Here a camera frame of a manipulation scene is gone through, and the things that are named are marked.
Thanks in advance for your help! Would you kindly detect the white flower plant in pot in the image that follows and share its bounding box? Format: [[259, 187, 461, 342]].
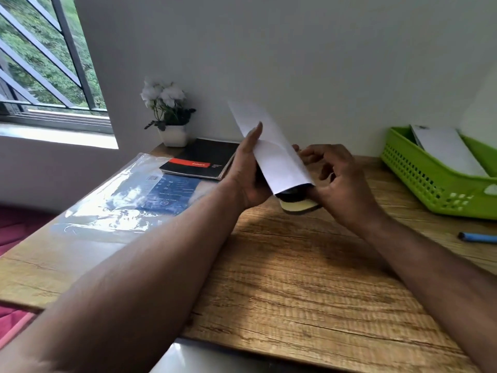
[[140, 79, 197, 148]]

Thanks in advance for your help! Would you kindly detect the grey window frame rail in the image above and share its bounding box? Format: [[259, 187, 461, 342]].
[[0, 108, 113, 135]]

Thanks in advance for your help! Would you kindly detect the person's right hand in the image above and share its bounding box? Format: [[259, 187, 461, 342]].
[[293, 143, 384, 231]]

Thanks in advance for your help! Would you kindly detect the person's left hand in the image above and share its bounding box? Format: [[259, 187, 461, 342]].
[[225, 122, 273, 211]]

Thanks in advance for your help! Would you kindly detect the black white printed paper sheet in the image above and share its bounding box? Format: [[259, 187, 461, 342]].
[[275, 184, 314, 203]]

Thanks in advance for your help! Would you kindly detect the person's right forearm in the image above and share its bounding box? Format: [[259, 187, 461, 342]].
[[357, 213, 497, 373]]

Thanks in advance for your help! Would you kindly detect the blue pen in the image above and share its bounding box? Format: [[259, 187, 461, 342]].
[[458, 232, 497, 245]]

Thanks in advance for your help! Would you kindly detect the clear plastic wrapper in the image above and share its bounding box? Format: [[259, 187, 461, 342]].
[[50, 153, 219, 245]]

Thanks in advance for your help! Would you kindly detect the person's left forearm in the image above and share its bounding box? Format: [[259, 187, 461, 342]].
[[0, 178, 249, 373]]

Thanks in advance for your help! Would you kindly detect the black notebook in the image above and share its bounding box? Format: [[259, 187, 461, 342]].
[[159, 137, 241, 181]]

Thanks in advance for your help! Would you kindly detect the green plastic basket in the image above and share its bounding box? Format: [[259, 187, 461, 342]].
[[381, 126, 497, 221]]

